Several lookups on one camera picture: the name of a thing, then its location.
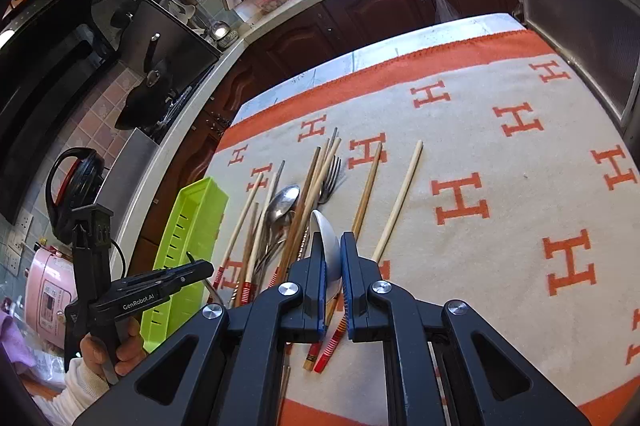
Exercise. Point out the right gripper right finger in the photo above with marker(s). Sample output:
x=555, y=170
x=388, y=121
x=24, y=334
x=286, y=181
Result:
x=444, y=364

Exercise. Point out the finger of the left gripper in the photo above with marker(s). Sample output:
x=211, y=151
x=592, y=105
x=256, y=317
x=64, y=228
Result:
x=144, y=291

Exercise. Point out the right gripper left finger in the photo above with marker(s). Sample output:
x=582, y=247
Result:
x=222, y=367

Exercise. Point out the brown chopstick striped end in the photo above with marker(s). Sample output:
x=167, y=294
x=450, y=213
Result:
x=318, y=356

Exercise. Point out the green plastic utensil tray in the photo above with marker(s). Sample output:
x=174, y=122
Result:
x=192, y=227

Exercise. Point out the white ceramic soup spoon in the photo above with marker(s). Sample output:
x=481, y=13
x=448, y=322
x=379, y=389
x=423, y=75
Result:
x=331, y=250

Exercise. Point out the pale chopstick orange end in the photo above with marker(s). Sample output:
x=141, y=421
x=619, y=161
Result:
x=236, y=231

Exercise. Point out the pale chopstick red end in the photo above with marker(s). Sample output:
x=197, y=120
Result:
x=327, y=154

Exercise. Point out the pale wooden chopstick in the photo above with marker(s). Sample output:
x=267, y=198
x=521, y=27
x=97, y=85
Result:
x=399, y=201

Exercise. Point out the steel fork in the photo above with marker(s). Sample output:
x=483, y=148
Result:
x=327, y=186

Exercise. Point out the dark brown chopstick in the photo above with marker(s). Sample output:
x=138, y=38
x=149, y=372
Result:
x=358, y=221

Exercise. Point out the brown wooden chopstick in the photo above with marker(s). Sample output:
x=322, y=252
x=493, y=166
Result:
x=282, y=268

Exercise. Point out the steel twisted chopstick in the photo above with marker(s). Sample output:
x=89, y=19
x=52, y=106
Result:
x=261, y=231

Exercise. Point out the large steel spoon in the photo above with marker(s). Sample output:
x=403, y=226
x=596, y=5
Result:
x=280, y=212

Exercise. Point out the black round appliance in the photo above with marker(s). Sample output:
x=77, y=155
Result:
x=79, y=188

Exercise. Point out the pink rice cooker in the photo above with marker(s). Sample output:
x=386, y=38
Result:
x=50, y=288

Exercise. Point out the black wok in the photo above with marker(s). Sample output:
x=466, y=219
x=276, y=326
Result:
x=146, y=103

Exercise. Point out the black range hood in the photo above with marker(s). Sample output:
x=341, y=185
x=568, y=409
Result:
x=52, y=55

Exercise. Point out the orange white H-pattern cloth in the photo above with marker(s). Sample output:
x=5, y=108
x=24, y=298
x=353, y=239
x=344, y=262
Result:
x=525, y=202

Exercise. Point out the white plastic bag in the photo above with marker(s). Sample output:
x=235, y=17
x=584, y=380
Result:
x=445, y=12

